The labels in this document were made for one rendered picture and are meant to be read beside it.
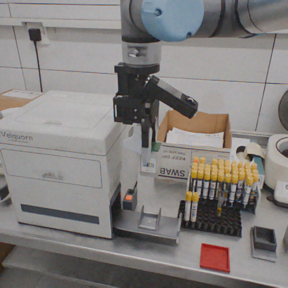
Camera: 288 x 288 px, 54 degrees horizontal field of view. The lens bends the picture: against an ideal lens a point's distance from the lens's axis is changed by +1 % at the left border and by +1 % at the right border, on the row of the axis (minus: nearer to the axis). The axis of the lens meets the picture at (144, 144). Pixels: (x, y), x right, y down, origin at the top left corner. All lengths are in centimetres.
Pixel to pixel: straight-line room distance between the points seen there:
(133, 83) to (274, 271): 53
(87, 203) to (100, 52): 71
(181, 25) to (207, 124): 79
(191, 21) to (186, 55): 74
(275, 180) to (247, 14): 63
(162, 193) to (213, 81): 51
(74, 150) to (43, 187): 15
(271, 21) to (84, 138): 41
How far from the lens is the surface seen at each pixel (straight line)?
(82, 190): 71
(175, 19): 41
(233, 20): 48
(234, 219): 84
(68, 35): 129
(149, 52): 53
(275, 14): 42
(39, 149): 69
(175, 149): 91
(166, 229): 75
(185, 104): 56
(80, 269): 152
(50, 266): 157
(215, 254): 77
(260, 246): 79
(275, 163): 96
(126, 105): 57
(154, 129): 63
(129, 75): 57
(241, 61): 117
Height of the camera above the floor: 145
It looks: 28 degrees down
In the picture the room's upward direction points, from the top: straight up
